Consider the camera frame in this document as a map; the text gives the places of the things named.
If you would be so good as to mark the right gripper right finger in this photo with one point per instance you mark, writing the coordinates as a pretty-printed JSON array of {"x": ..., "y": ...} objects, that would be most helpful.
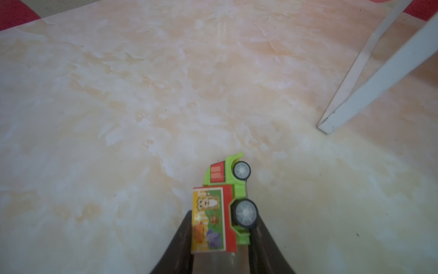
[{"x": 264, "y": 255}]

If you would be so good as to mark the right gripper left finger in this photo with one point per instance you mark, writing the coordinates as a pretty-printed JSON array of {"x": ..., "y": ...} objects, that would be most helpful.
[{"x": 177, "y": 258}]

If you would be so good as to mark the wooden two-tier shelf white frame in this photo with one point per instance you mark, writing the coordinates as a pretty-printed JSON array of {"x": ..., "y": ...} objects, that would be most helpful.
[{"x": 347, "y": 102}]

